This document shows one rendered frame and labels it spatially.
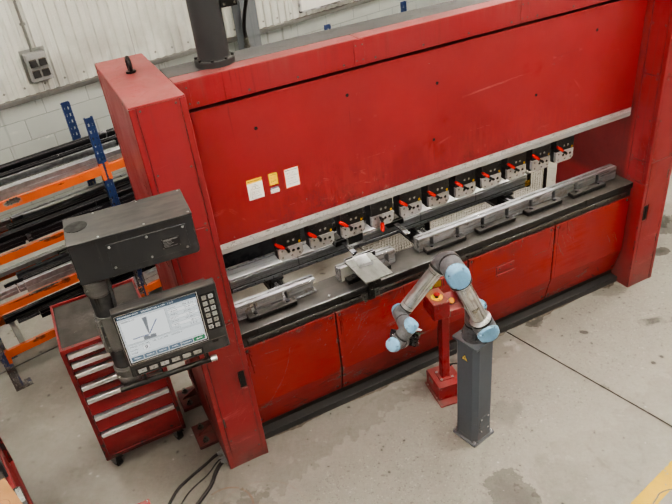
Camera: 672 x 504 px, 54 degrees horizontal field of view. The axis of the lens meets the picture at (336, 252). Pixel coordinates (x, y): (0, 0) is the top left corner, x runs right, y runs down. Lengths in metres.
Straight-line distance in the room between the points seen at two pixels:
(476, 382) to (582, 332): 1.41
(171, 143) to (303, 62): 0.79
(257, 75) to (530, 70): 1.74
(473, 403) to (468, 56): 1.97
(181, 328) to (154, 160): 0.75
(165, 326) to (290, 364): 1.25
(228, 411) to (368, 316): 1.01
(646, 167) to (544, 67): 1.17
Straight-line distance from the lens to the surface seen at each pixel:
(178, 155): 3.04
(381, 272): 3.83
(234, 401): 3.88
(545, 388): 4.57
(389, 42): 3.55
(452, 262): 3.20
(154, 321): 2.93
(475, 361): 3.72
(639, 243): 5.35
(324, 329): 3.97
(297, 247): 3.71
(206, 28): 3.23
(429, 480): 4.03
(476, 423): 4.07
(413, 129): 3.80
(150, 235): 2.75
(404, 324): 3.33
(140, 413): 4.22
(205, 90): 3.20
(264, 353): 3.88
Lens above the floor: 3.19
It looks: 33 degrees down
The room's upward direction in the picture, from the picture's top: 7 degrees counter-clockwise
